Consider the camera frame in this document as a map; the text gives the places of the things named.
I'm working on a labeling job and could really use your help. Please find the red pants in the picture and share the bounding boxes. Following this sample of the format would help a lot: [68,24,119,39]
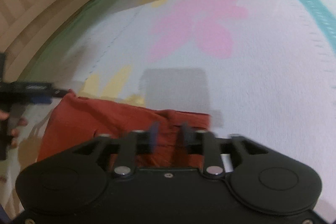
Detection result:
[37,92,210,168]

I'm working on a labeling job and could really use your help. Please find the person's left hand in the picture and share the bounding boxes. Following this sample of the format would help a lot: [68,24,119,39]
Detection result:
[1,110,28,149]

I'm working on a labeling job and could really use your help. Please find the floral bed sheet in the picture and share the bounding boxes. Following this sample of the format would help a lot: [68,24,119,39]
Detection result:
[1,0,335,223]

